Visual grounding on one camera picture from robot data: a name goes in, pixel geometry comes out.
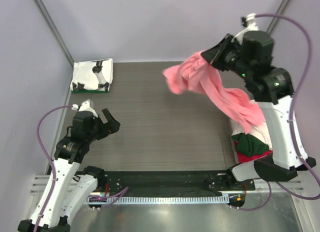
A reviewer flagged magenta crumpled t shirt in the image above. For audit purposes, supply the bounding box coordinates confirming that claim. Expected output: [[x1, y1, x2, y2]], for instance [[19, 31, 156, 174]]
[[236, 150, 273, 163]]

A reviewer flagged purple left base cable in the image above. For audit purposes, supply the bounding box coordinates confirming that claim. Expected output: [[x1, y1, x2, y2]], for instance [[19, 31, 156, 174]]
[[88, 185, 130, 208]]

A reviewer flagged aluminium frame post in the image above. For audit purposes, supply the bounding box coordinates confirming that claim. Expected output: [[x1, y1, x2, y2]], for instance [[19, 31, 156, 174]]
[[266, 0, 293, 35], [33, 0, 75, 66]]

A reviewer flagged folded white printed t shirt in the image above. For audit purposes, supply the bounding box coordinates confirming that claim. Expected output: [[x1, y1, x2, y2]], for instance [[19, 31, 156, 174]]
[[70, 58, 114, 91]]

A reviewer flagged folded green t shirt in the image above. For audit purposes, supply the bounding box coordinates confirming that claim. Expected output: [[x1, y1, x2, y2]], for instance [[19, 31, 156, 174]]
[[71, 90, 109, 94]]

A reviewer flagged dark green crumpled t shirt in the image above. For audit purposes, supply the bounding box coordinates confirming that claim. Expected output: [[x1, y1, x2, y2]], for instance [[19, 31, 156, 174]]
[[231, 133, 270, 157]]

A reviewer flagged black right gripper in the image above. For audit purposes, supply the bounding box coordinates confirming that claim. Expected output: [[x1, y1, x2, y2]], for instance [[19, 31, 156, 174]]
[[202, 33, 254, 81]]

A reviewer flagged right aluminium frame post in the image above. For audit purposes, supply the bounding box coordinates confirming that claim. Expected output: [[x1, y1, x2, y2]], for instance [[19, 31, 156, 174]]
[[266, 0, 293, 35]]

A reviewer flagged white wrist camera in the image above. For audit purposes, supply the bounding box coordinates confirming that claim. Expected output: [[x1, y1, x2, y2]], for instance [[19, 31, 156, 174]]
[[71, 99, 98, 118], [232, 13, 259, 45]]

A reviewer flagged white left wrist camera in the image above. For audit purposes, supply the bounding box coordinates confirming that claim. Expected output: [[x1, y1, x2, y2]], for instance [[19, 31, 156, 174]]
[[71, 99, 98, 118]]

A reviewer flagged white slotted cable duct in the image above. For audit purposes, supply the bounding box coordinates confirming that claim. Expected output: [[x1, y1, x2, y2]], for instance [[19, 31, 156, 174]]
[[87, 194, 230, 205]]

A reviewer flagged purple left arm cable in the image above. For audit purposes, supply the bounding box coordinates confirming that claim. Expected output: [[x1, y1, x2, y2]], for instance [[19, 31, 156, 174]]
[[36, 104, 76, 229]]

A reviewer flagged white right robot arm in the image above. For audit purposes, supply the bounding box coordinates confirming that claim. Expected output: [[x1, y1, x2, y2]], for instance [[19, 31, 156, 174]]
[[201, 30, 317, 190]]

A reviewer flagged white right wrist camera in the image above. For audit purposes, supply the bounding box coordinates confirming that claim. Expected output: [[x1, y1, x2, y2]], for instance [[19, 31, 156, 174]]
[[232, 13, 259, 45]]

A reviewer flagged pink t shirt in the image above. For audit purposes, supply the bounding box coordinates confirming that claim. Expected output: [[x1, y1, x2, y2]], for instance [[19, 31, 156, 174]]
[[162, 51, 265, 134]]

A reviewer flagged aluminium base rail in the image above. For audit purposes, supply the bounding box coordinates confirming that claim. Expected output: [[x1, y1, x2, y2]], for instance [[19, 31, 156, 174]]
[[30, 175, 50, 196]]

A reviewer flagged white crumpled t shirt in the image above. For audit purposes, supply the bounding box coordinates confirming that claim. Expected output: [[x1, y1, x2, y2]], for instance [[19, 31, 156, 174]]
[[230, 119, 273, 151]]

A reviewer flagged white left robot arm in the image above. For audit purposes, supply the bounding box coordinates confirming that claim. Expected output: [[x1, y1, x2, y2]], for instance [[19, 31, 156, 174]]
[[17, 106, 121, 232]]

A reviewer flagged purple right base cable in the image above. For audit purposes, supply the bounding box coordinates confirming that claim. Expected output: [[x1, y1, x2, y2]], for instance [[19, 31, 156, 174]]
[[229, 181, 273, 212]]

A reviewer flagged left aluminium frame post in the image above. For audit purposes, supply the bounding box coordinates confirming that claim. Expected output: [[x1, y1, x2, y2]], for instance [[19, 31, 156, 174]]
[[33, 0, 75, 66]]

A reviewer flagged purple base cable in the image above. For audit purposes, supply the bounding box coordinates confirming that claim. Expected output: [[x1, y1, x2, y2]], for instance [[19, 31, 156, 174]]
[[229, 181, 273, 212], [88, 185, 130, 208]]

